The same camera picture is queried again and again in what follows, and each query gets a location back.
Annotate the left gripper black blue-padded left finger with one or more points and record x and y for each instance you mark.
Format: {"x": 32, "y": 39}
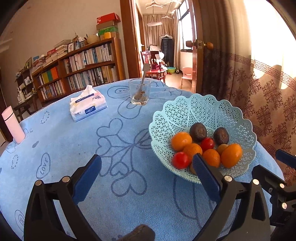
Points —
{"x": 53, "y": 212}

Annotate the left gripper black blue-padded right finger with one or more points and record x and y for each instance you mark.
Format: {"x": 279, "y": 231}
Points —
{"x": 252, "y": 219}

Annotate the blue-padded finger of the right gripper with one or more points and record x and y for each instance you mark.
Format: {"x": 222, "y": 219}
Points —
{"x": 286, "y": 158}

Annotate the large orange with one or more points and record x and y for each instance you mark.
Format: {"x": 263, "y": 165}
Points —
{"x": 231, "y": 155}
{"x": 180, "y": 140}

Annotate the brown kiwi back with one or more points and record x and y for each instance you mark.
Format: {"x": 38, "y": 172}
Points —
{"x": 221, "y": 148}

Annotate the brown kiwi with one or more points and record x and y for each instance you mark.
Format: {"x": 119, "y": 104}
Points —
{"x": 191, "y": 168}
{"x": 221, "y": 148}

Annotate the dark passion fruit back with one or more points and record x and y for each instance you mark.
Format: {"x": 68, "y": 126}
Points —
{"x": 221, "y": 136}

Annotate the dark passion fruit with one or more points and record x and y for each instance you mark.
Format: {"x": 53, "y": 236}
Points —
{"x": 221, "y": 136}
{"x": 198, "y": 132}

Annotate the small orange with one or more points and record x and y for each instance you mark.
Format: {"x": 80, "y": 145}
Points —
{"x": 192, "y": 149}
{"x": 212, "y": 157}

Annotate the red cherry tomato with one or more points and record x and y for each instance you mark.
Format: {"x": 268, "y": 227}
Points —
{"x": 207, "y": 143}
{"x": 181, "y": 160}

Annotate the dark passion fruit front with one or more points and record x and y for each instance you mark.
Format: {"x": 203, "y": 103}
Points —
{"x": 198, "y": 132}

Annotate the brown kiwi front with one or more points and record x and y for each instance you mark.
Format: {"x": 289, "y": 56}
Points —
{"x": 191, "y": 168}

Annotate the patterned brown curtain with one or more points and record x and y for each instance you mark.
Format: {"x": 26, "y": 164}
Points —
{"x": 252, "y": 65}

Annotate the light blue patterned towel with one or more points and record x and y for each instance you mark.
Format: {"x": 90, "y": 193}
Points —
{"x": 133, "y": 187}

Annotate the light blue lattice fruit basket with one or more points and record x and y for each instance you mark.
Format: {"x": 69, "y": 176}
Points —
{"x": 180, "y": 114}

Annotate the pink thermos bottle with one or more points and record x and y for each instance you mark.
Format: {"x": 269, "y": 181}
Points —
{"x": 13, "y": 125}

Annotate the white tissue pack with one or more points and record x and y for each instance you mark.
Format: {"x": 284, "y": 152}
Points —
{"x": 89, "y": 102}

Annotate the wooden door with knob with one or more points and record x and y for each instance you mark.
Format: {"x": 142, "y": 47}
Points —
{"x": 197, "y": 45}

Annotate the spoon in glass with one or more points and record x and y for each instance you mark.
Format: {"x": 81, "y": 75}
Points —
{"x": 138, "y": 94}

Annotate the clear drinking glass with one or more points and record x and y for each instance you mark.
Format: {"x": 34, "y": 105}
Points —
{"x": 146, "y": 89}

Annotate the wooden bookshelf with books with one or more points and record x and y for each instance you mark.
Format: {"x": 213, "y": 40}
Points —
{"x": 73, "y": 64}

